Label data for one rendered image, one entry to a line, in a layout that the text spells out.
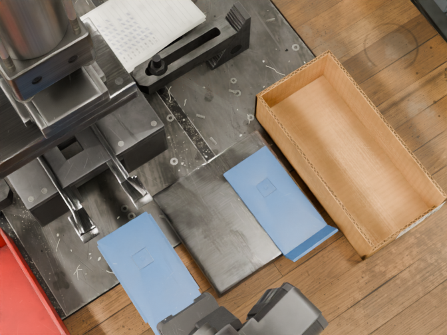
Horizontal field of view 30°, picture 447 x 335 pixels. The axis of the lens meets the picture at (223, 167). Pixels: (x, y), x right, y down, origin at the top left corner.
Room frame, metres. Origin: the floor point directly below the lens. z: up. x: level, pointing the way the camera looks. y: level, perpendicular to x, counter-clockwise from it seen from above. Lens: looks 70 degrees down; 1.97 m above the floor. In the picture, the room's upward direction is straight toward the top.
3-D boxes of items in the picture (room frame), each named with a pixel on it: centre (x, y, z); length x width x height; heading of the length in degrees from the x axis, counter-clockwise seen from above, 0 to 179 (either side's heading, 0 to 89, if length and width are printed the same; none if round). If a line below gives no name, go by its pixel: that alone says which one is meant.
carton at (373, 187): (0.39, -0.17, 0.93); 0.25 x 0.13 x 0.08; 34
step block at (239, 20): (0.56, 0.00, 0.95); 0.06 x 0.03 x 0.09; 124
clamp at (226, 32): (0.52, 0.05, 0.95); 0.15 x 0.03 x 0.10; 124
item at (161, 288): (0.21, 0.08, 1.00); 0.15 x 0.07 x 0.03; 34
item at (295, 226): (0.32, -0.07, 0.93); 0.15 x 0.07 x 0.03; 36
